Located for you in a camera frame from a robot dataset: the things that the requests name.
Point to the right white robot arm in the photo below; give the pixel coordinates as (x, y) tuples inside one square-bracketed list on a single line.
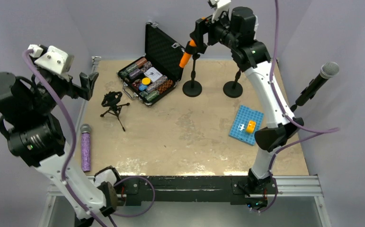
[(236, 29)]

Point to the white card deck box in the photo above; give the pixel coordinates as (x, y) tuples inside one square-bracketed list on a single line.
[(153, 74)]

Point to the orange lego brick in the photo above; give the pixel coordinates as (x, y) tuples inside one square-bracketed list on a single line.
[(250, 127)]

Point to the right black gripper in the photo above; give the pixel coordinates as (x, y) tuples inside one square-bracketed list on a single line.
[(202, 26)]

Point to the black round base clip stand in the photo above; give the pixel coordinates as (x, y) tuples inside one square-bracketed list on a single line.
[(193, 88)]

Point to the black shock mount round stand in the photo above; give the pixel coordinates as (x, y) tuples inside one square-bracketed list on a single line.
[(233, 89)]

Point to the white microphone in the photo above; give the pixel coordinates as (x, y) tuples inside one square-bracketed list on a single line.
[(256, 27)]

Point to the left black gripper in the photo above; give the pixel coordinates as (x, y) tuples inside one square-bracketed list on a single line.
[(74, 90)]

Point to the black tripod shock mount stand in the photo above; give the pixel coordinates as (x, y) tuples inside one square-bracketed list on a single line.
[(111, 100)]

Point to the black stand at right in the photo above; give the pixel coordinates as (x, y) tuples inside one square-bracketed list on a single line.
[(293, 107)]

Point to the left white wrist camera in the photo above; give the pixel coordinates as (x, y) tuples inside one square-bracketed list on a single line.
[(54, 60)]

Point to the orange microphone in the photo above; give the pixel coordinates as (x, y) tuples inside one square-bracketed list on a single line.
[(190, 49)]

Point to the purple glitter microphone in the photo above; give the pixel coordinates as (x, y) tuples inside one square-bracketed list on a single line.
[(85, 147)]

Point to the black poker chip case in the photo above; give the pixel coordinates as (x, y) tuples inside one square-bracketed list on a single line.
[(162, 52)]

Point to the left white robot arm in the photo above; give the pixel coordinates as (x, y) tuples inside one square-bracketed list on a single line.
[(35, 135)]

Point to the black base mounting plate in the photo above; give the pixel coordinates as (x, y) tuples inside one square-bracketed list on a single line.
[(234, 190)]

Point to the black microphone silver grille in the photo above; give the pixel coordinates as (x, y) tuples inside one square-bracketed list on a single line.
[(327, 71)]

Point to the yellow round chip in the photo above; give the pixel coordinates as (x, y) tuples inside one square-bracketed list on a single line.
[(146, 81)]

